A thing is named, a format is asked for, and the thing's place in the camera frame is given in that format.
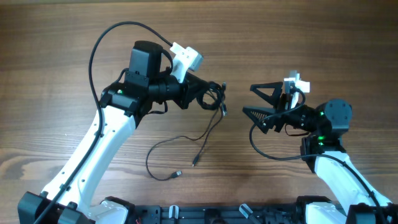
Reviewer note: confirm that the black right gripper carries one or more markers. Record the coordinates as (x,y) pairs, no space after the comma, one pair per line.
(280,112)

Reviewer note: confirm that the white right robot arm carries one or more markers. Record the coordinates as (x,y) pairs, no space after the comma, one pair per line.
(322,150)

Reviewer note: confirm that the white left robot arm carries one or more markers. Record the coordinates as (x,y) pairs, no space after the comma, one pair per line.
(154,75)

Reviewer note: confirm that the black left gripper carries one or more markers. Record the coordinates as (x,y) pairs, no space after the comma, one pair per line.
(189,86)

